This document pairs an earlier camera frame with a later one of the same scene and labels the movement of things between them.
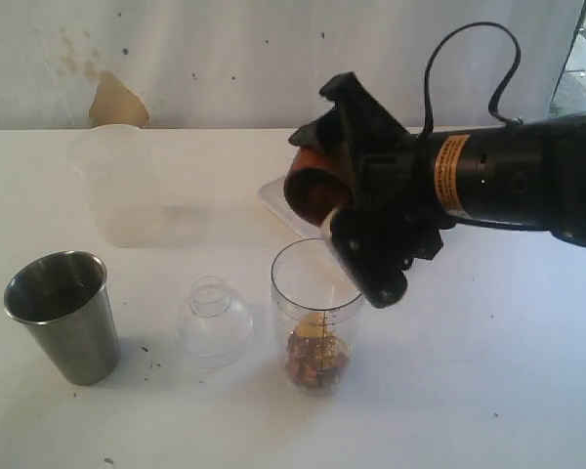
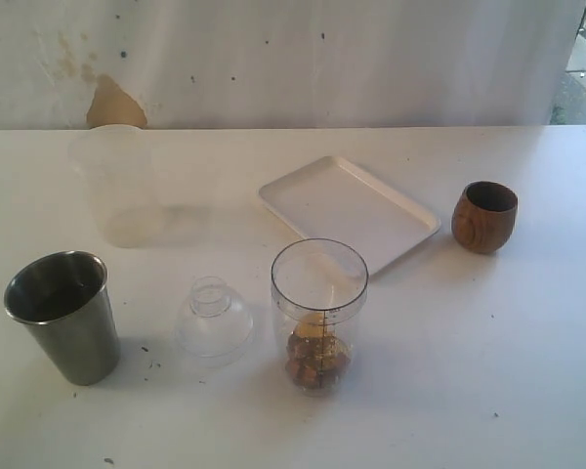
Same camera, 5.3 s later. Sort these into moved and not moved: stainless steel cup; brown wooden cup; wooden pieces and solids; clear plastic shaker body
Moved: brown wooden cup
Not moved: stainless steel cup; clear plastic shaker body; wooden pieces and solids
